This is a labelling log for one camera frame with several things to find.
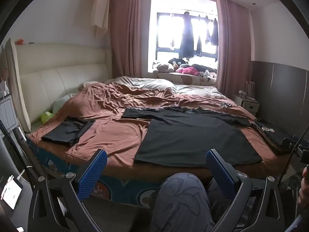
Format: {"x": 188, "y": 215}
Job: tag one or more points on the cream padded headboard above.
{"x": 60, "y": 62}

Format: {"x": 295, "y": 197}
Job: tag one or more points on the folded black clothes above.
{"x": 65, "y": 131}

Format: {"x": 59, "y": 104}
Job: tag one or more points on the pink plush toy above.
{"x": 187, "y": 71}

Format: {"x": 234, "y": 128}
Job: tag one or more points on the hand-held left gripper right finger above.
{"x": 218, "y": 171}

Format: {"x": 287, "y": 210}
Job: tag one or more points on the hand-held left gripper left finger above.
{"x": 93, "y": 174}

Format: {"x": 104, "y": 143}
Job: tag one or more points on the brown curtain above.
{"x": 128, "y": 41}

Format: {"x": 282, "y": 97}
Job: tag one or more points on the black t-shirt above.
{"x": 193, "y": 137}

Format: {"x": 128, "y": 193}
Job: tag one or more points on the tablet with lit screen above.
{"x": 10, "y": 192}

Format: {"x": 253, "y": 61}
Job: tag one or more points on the person's leg in patterned pants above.
{"x": 181, "y": 203}

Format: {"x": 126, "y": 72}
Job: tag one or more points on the pink curtain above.
{"x": 234, "y": 53}

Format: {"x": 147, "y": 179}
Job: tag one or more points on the white drawer cabinet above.
{"x": 8, "y": 111}

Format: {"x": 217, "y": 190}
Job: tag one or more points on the window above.
{"x": 166, "y": 33}

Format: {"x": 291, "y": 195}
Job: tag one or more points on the white pillow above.
{"x": 60, "y": 102}

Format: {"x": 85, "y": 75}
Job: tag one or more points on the spotted window seat cushion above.
{"x": 183, "y": 78}

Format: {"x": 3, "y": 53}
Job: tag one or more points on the hanging dark clothes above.
{"x": 213, "y": 33}

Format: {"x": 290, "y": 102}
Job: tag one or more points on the white nightstand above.
{"x": 249, "y": 105}

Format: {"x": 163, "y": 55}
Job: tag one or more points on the beige plush toy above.
{"x": 161, "y": 67}

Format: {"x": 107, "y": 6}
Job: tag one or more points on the blue cartoon bed sheet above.
{"x": 113, "y": 186}

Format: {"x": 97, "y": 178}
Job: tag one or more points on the hanging cream cloth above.
{"x": 101, "y": 12}

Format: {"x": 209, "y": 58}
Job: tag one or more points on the small orange item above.
{"x": 19, "y": 41}

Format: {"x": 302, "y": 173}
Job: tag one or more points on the bottles on nightstand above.
{"x": 250, "y": 90}

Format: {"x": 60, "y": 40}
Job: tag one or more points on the black garment with white print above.
{"x": 272, "y": 135}

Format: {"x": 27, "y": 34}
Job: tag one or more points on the green packet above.
{"x": 47, "y": 117}

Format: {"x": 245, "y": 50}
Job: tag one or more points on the person's right hand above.
{"x": 304, "y": 188}

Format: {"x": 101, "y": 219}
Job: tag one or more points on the brown blanket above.
{"x": 115, "y": 135}

